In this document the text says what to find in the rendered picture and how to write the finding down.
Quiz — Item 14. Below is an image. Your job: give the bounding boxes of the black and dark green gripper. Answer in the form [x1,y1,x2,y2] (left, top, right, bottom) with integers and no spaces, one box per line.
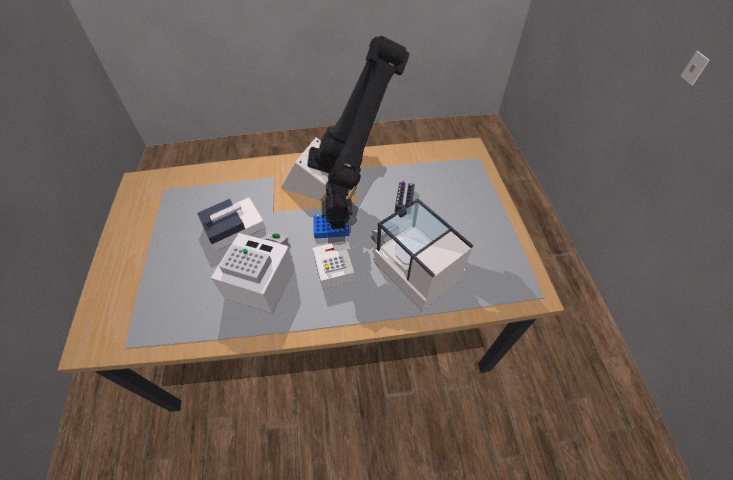
[321,199,353,224]

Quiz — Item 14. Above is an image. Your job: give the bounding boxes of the grey bench mat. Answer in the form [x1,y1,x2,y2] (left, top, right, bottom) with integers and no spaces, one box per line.
[125,158,544,349]

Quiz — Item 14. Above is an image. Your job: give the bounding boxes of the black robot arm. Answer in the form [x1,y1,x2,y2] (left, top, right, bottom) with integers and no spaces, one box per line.
[307,36,409,230]

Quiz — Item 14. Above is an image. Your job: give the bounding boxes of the blue tube rack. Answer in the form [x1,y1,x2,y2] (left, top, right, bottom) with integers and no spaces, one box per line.
[313,215,350,238]

